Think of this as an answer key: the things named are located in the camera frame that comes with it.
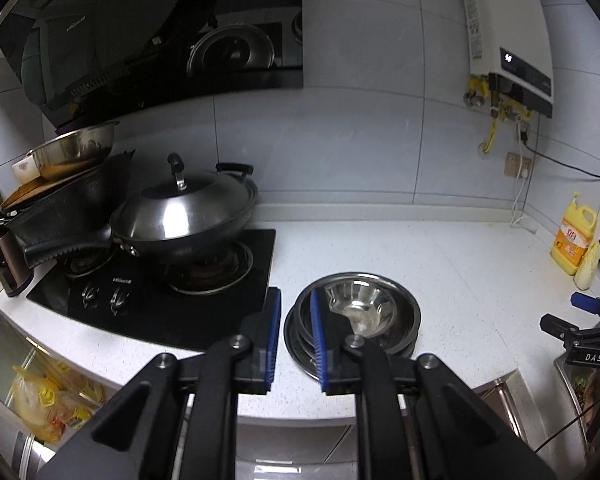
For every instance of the wooden cutting board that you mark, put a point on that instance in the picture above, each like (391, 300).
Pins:
(22, 194)

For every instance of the steel sink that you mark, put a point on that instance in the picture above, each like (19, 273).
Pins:
(572, 385)

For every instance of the black frying pan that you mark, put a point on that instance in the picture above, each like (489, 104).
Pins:
(70, 210)

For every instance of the napa cabbage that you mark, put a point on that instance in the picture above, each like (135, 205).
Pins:
(587, 267)

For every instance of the steel wok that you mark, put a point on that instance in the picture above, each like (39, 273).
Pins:
(220, 232)

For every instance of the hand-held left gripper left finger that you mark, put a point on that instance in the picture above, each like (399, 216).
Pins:
(272, 340)

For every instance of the stove knob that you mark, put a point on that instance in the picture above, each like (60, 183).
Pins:
(120, 296)
(91, 295)

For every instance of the steel wok lid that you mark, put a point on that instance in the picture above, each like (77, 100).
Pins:
(190, 205)

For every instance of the black glass gas stove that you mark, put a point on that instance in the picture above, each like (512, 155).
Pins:
(145, 310)

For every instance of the engraved steel plate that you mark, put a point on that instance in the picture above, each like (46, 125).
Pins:
(299, 355)

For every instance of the small white cup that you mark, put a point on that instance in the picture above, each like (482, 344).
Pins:
(24, 170)

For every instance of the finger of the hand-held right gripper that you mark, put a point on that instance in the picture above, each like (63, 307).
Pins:
(557, 326)
(586, 302)

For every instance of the black range hood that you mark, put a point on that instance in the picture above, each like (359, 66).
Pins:
(145, 30)

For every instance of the yellow detergent bottle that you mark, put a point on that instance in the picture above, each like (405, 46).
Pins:
(575, 240)

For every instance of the white water heater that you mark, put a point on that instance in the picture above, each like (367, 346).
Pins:
(510, 35)

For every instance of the beige wall socket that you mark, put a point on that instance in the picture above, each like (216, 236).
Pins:
(517, 165)

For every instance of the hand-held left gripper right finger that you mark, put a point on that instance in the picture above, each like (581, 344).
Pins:
(316, 340)

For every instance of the yellow plastic bag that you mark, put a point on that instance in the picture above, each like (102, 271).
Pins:
(50, 405)

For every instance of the large steel basin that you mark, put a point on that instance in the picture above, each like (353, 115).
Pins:
(75, 150)

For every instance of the stainless steel bowl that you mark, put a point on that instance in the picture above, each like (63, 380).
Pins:
(407, 312)

